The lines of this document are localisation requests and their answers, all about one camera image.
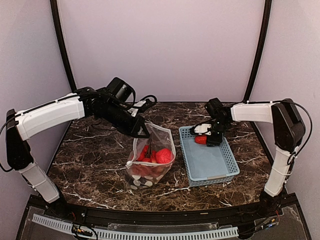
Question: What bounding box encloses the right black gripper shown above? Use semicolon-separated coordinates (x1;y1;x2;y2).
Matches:
206;118;231;146

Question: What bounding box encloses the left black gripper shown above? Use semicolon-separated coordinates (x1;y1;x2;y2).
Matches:
103;100;151;138

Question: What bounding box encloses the red orange toy pepper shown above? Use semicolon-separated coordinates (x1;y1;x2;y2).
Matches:
194;135;207;145

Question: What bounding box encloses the red lychee bunch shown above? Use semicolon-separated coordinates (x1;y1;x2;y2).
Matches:
131;139;165;177

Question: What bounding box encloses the light blue plastic basket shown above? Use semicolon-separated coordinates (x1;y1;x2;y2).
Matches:
179;126;240;187

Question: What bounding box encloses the clear dotted zip bag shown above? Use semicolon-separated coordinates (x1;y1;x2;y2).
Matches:
124;122;176;190

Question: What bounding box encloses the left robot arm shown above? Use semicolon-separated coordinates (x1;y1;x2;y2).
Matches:
2;83;157;218

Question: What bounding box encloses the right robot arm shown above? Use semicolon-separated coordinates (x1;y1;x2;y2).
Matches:
204;98;312;197

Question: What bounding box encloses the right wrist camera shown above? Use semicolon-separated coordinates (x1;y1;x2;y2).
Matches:
189;97;228;137

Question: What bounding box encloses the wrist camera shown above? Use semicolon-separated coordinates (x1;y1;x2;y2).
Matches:
104;76;158;118
189;97;228;137

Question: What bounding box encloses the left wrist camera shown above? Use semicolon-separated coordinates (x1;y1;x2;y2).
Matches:
104;76;158;118

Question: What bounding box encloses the black front table rail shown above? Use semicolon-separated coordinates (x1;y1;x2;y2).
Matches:
42;197;283;228

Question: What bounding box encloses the slotted grey cable duct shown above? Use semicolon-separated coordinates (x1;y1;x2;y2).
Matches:
32;214;239;240

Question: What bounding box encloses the right black frame post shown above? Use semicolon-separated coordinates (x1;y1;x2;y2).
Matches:
242;0;272;103

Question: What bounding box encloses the black frame post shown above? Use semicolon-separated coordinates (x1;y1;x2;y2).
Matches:
49;0;77;92
242;0;272;103

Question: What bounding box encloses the left black frame post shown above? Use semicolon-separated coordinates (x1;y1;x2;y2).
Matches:
49;0;77;92

